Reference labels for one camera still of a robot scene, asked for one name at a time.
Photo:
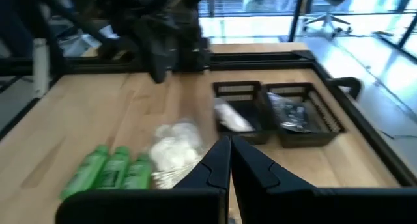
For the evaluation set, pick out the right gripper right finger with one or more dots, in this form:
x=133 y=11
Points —
x=277 y=204

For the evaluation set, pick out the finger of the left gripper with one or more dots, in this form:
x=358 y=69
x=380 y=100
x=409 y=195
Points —
x=189 y=51
x=153 y=48

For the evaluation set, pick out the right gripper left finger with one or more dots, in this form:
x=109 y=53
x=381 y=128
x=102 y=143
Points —
x=195 y=204

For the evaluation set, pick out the green shampoo bottle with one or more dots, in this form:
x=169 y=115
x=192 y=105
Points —
x=138 y=173
x=84 y=173

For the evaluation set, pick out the small cotton ball bag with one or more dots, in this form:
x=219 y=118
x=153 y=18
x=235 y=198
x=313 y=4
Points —
x=231 y=118

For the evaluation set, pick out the bagged black oval pad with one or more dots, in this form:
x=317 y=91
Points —
x=293 y=115

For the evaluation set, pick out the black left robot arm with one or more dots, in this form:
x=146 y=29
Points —
x=84 y=9

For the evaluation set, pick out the large cotton swab bag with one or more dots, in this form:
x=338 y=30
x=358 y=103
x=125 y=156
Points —
x=176 y=152

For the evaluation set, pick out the black plastic mesh basket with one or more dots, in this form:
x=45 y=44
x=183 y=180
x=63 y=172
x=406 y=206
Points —
x=309 y=140
x=257 y=136

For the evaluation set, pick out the green packets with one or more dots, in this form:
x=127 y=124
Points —
x=112 y=170

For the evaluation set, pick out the office chair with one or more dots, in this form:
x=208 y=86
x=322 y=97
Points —
x=327 y=19

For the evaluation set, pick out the white cylindrical post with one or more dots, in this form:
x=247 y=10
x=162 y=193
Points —
x=40 y=67

